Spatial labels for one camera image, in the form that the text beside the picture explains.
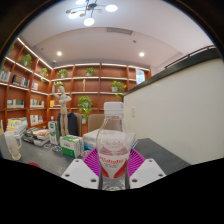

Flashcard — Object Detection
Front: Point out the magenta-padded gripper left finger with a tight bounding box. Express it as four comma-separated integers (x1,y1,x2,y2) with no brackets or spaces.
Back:
61,148,101,190

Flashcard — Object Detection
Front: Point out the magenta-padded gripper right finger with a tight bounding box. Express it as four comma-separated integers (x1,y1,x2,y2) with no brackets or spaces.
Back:
128,148,167,189

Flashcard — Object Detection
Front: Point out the clear plastic water bottle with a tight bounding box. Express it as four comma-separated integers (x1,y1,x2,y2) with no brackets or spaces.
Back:
95,101,133,192

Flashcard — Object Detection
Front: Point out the green and white box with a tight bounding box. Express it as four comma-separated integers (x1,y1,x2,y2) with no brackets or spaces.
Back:
59,134,84,159

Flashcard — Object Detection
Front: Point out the white package stack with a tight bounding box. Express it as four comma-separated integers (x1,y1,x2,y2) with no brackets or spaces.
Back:
83,128,138,152

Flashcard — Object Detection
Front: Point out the flat round red coaster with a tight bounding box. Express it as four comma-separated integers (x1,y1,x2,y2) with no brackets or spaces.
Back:
27,162,42,169

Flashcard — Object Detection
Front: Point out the tall green white carton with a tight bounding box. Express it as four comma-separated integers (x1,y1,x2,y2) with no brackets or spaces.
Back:
48,120,61,146

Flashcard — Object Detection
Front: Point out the dark chair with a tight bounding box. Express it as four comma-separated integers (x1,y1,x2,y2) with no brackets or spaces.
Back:
56,112,80,137

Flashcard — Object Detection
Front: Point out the beige chair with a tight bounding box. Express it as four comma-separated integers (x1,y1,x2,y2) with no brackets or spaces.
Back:
87,113,106,133

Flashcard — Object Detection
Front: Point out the dark book stack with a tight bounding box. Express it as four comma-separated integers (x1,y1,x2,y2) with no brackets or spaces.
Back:
23,127,51,147

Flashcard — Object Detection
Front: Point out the white partition with dark cap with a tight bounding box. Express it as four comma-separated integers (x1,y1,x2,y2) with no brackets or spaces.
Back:
123,48,224,167

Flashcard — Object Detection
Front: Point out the wooden artist mannequin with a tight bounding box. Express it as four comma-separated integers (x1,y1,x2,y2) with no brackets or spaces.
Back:
51,81,72,137

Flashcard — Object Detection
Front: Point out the orange wooden shelf unit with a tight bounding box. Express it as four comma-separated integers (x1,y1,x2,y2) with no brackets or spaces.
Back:
0,36,153,135

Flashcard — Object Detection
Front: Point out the ceiling air vent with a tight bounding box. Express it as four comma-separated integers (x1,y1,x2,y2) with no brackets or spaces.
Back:
106,27,134,36

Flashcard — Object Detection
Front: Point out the branched ceiling chandelier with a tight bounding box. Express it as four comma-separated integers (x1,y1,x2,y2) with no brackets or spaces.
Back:
65,0,119,27

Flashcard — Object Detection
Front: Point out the black ceiling track rail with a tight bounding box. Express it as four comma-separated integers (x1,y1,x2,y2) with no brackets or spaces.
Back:
163,44,217,69

